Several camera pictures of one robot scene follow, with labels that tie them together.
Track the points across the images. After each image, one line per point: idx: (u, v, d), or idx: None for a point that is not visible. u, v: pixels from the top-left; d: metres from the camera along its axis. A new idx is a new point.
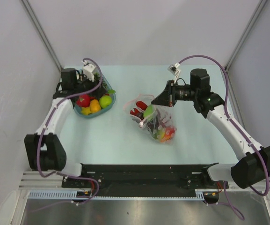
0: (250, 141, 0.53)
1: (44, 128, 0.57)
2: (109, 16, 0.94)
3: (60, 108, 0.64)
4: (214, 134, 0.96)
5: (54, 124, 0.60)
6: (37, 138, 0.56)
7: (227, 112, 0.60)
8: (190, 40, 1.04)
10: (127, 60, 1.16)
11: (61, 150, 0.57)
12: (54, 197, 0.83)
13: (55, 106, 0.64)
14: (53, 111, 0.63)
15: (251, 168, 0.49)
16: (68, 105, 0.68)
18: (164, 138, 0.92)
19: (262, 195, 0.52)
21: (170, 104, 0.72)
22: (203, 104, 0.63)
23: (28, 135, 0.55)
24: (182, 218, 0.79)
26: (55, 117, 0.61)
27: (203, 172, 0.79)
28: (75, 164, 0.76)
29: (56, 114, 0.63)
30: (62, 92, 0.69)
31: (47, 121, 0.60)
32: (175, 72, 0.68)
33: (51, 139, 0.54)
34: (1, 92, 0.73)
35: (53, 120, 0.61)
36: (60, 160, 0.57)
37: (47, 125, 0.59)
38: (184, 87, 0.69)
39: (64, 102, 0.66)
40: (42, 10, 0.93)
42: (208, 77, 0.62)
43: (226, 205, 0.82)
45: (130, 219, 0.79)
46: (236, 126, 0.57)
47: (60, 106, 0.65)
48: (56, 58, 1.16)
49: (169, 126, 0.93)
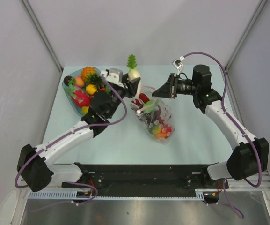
0: (244, 132, 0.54)
1: (42, 149, 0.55)
2: (110, 16, 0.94)
3: (76, 135, 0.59)
4: (213, 132, 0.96)
5: (56, 150, 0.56)
6: (31, 154, 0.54)
7: (224, 106, 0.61)
8: (190, 40, 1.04)
10: (127, 60, 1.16)
11: (45, 176, 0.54)
12: (54, 197, 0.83)
13: (72, 131, 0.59)
14: (68, 133, 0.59)
15: (245, 158, 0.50)
16: (88, 134, 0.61)
18: (159, 135, 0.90)
19: (257, 186, 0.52)
21: (171, 95, 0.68)
22: (201, 100, 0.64)
23: (26, 146, 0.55)
24: (182, 217, 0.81)
26: (62, 141, 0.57)
27: (203, 171, 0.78)
28: (72, 171, 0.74)
29: (68, 138, 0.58)
30: (93, 117, 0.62)
31: (52, 142, 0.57)
32: (178, 66, 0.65)
33: (39, 166, 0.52)
34: (2, 93, 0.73)
35: (59, 143, 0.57)
36: (40, 184, 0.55)
37: (48, 147, 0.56)
38: (185, 81, 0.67)
39: (84, 130, 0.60)
40: (42, 10, 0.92)
42: (210, 74, 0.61)
43: (226, 204, 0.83)
45: (130, 218, 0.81)
46: (231, 119, 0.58)
47: (78, 131, 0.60)
48: (56, 58, 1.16)
49: (167, 124, 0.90)
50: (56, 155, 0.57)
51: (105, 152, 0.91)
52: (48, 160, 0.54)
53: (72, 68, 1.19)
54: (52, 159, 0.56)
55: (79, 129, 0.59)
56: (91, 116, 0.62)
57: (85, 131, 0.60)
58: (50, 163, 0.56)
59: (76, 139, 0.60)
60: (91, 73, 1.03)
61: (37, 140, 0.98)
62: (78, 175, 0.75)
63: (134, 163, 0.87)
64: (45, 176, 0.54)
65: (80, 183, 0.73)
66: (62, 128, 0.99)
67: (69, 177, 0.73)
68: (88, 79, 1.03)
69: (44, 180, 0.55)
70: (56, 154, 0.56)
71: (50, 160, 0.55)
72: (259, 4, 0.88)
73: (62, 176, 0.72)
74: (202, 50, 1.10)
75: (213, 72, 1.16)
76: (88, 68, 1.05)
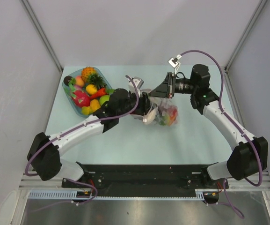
0: (243, 131, 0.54)
1: (55, 137, 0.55)
2: (109, 16, 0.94)
3: (88, 127, 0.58)
4: (213, 133, 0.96)
5: (68, 140, 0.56)
6: (44, 142, 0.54)
7: (222, 106, 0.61)
8: (190, 39, 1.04)
10: (127, 60, 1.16)
11: (54, 165, 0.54)
12: (54, 197, 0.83)
13: (85, 123, 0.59)
14: (80, 124, 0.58)
15: (245, 158, 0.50)
16: (98, 129, 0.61)
18: (171, 121, 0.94)
19: (258, 185, 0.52)
21: (169, 95, 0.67)
22: (199, 101, 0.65)
23: (40, 134, 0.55)
24: (182, 218, 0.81)
26: (75, 132, 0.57)
27: (203, 171, 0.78)
28: (76, 169, 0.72)
29: (79, 130, 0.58)
30: (105, 113, 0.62)
31: (65, 132, 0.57)
32: (176, 64, 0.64)
33: (51, 154, 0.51)
34: (2, 93, 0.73)
35: (71, 134, 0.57)
36: (48, 174, 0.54)
37: (61, 137, 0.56)
38: (183, 80, 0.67)
39: (97, 123, 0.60)
40: (42, 10, 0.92)
42: (209, 76, 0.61)
43: (226, 204, 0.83)
45: (130, 218, 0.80)
46: (229, 118, 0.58)
47: (91, 125, 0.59)
48: (56, 58, 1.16)
49: (170, 108, 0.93)
50: (68, 145, 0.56)
51: (105, 151, 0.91)
52: (61, 148, 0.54)
53: (72, 68, 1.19)
54: (64, 148, 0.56)
55: (92, 122, 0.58)
56: (102, 111, 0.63)
57: (98, 125, 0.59)
58: (61, 153, 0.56)
59: (88, 133, 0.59)
60: (91, 73, 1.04)
61: None
62: (80, 173, 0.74)
63: (132, 163, 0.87)
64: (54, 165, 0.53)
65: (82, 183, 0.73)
66: (62, 128, 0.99)
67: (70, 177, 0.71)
68: (88, 79, 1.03)
69: (53, 170, 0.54)
70: (69, 144, 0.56)
71: (62, 148, 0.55)
72: (259, 4, 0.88)
73: (69, 172, 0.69)
74: (201, 51, 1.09)
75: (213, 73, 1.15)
76: (88, 68, 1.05)
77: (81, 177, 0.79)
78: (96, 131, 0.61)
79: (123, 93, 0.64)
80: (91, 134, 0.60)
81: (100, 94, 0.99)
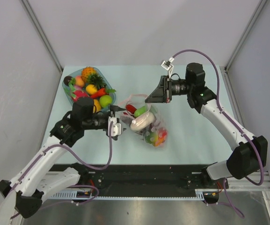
0: (243, 131, 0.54)
1: (16, 183, 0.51)
2: (109, 17, 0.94)
3: (47, 156, 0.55)
4: (213, 132, 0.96)
5: (30, 179, 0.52)
6: (7, 190, 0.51)
7: (220, 105, 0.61)
8: (190, 39, 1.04)
10: (127, 60, 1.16)
11: (34, 200, 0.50)
12: (54, 197, 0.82)
13: (42, 153, 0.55)
14: (38, 157, 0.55)
15: (245, 158, 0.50)
16: (61, 151, 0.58)
18: (157, 142, 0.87)
19: (259, 184, 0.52)
21: (167, 100, 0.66)
22: (197, 100, 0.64)
23: None
24: (182, 218, 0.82)
26: (35, 169, 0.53)
27: (203, 172, 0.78)
28: (71, 176, 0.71)
29: (40, 163, 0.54)
30: (63, 128, 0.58)
31: (25, 172, 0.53)
32: (168, 67, 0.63)
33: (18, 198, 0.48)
34: (1, 93, 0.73)
35: (32, 171, 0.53)
36: (29, 211, 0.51)
37: (21, 179, 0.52)
38: (178, 82, 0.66)
39: (55, 148, 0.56)
40: (42, 10, 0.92)
42: (204, 73, 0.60)
43: (226, 204, 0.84)
45: (130, 218, 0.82)
46: (228, 118, 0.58)
47: (48, 153, 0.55)
48: (56, 58, 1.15)
49: (161, 129, 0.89)
50: (34, 183, 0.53)
51: (105, 152, 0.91)
52: (27, 191, 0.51)
53: (72, 68, 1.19)
54: (31, 188, 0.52)
55: (47, 150, 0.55)
56: (61, 125, 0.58)
57: (56, 150, 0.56)
58: (31, 192, 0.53)
59: (50, 160, 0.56)
60: (91, 73, 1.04)
61: (37, 140, 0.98)
62: (76, 177, 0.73)
63: (132, 164, 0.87)
64: (32, 201, 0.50)
65: (89, 185, 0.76)
66: None
67: (69, 182, 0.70)
68: (88, 79, 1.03)
69: (34, 205, 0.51)
70: (33, 182, 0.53)
71: (27, 191, 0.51)
72: (259, 3, 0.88)
73: (61, 185, 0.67)
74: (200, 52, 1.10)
75: (210, 73, 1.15)
76: (88, 69, 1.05)
77: (81, 176, 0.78)
78: (58, 154, 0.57)
79: (90, 101, 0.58)
80: (54, 159, 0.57)
81: (100, 94, 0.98)
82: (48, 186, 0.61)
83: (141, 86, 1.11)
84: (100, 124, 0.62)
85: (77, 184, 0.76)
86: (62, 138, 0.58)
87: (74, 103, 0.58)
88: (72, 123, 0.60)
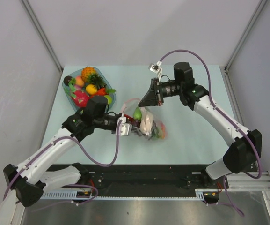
0: (237, 126, 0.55)
1: (23, 168, 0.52)
2: (110, 17, 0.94)
3: (56, 146, 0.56)
4: (213, 132, 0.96)
5: (37, 167, 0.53)
6: (13, 174, 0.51)
7: (212, 101, 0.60)
8: (190, 40, 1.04)
10: (127, 60, 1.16)
11: (37, 189, 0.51)
12: (54, 197, 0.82)
13: (52, 143, 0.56)
14: (47, 146, 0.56)
15: (242, 153, 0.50)
16: (69, 143, 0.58)
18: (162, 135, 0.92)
19: (257, 177, 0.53)
21: (159, 103, 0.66)
22: (189, 96, 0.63)
23: (7, 167, 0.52)
24: (182, 218, 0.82)
26: (43, 157, 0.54)
27: (203, 172, 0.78)
28: (71, 174, 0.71)
29: (48, 152, 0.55)
30: (75, 121, 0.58)
31: (32, 159, 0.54)
32: (157, 71, 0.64)
33: (22, 185, 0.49)
34: (1, 93, 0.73)
35: (40, 159, 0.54)
36: (29, 200, 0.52)
37: (29, 165, 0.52)
38: (168, 84, 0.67)
39: (65, 139, 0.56)
40: (41, 10, 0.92)
42: (191, 69, 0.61)
43: (226, 204, 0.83)
45: (130, 218, 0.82)
46: (221, 114, 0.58)
47: (58, 143, 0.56)
48: (56, 58, 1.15)
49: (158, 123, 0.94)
50: (40, 172, 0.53)
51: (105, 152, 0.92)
52: (32, 177, 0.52)
53: (72, 68, 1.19)
54: (36, 176, 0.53)
55: (58, 140, 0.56)
56: (73, 119, 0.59)
57: (66, 141, 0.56)
58: (35, 180, 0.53)
59: (59, 151, 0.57)
60: (91, 73, 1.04)
61: (37, 140, 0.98)
62: (76, 176, 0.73)
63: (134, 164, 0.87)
64: (34, 191, 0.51)
65: (88, 185, 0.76)
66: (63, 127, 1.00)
67: (69, 178, 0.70)
68: (88, 79, 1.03)
69: (34, 195, 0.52)
70: (40, 170, 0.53)
71: (33, 177, 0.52)
72: (259, 4, 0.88)
73: (63, 180, 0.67)
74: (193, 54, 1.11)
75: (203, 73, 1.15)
76: (88, 68, 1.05)
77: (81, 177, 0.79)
78: (67, 146, 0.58)
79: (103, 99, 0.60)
80: (62, 150, 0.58)
81: (100, 93, 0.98)
82: (50, 179, 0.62)
83: (141, 86, 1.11)
84: (111, 123, 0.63)
85: (76, 183, 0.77)
86: (73, 131, 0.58)
87: (88, 100, 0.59)
88: (83, 118, 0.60)
